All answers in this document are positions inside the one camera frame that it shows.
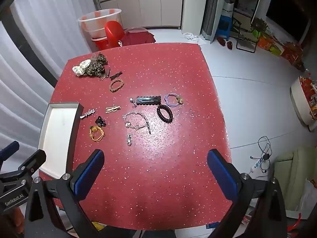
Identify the white paper bag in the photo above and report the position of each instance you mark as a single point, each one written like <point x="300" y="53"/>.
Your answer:
<point x="227" y="9"/>

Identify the black television screen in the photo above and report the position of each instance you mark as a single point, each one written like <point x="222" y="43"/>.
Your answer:
<point x="287" y="12"/>

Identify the small silver charm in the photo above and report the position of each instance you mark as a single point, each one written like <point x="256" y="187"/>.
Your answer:
<point x="133" y="101"/>

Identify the blue plastic stool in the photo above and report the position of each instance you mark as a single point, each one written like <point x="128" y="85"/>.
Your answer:
<point x="224" y="26"/>

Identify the potted plant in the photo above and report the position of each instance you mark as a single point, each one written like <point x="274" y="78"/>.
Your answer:
<point x="260" y="24"/>

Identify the black claw hair clip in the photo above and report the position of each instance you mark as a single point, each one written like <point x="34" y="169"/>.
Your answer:
<point x="100" y="122"/>

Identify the silver star hair clip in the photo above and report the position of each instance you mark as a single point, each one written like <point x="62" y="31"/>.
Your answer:
<point x="88" y="113"/>

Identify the leopard print scrunchie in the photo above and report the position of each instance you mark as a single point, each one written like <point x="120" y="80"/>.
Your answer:
<point x="95" y="68"/>

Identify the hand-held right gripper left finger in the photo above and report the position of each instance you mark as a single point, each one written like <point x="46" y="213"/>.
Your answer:
<point x="89" y="174"/>

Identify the white cloth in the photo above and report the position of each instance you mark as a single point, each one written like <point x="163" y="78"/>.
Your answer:
<point x="194" y="37"/>

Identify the black folding chair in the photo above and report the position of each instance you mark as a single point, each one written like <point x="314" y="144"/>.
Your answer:
<point x="244" y="27"/>

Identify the dark slim hair clips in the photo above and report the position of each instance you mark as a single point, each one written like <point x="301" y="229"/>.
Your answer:
<point x="116" y="75"/>

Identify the black snap hair clip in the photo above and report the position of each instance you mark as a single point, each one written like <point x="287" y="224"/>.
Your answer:
<point x="148" y="100"/>

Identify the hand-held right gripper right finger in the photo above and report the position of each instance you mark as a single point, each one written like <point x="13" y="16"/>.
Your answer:
<point x="221" y="176"/>

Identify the white plastic bag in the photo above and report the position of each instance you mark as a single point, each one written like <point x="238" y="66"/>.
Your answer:
<point x="308" y="195"/>

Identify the orange striped plastic tub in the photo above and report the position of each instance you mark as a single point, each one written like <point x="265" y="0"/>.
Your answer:
<point x="99" y="21"/>

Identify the gold bow hair clip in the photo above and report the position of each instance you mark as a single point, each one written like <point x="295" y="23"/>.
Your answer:
<point x="112" y="109"/>

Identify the colourful gift boxes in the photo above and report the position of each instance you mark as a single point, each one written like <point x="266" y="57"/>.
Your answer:
<point x="270" y="44"/>

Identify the clear hair clip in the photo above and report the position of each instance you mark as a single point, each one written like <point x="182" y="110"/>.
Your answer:
<point x="93" y="57"/>

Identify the red gift box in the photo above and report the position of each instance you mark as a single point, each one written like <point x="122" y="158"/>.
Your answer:
<point x="293" y="53"/>

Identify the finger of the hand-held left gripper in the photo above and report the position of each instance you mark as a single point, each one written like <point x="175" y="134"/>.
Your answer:
<point x="8" y="151"/>
<point x="31" y="162"/>

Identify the white power strip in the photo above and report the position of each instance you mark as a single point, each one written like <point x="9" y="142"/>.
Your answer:
<point x="255" y="167"/>

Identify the white shallow tray box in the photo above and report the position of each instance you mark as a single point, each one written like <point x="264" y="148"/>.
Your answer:
<point x="59" y="129"/>

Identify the pale green sofa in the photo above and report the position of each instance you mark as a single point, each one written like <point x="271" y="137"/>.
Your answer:
<point x="294" y="168"/>

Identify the white dotted scrunchie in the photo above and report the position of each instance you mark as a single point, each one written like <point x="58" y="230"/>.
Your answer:
<point x="80" y="68"/>

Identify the white cabinet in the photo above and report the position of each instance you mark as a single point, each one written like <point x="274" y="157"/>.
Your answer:
<point x="148" y="5"/>

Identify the red plastic stool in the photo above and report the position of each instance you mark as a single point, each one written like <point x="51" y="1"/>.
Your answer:
<point x="112" y="33"/>

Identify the white curtain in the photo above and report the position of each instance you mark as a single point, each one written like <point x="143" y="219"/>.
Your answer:
<point x="37" y="54"/>

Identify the dark red shoe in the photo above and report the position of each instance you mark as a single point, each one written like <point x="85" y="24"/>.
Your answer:
<point x="221" y="41"/>
<point x="230" y="45"/>

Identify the black slim hair pin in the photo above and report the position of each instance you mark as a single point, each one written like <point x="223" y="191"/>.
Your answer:
<point x="148" y="128"/>

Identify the small silver pendant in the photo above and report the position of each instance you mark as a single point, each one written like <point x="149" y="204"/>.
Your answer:
<point x="129" y="140"/>

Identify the white bin of snacks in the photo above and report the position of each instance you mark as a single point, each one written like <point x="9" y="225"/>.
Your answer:
<point x="301" y="101"/>

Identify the small brown hair pins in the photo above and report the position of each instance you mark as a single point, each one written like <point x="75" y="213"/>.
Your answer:
<point x="104" y="76"/>

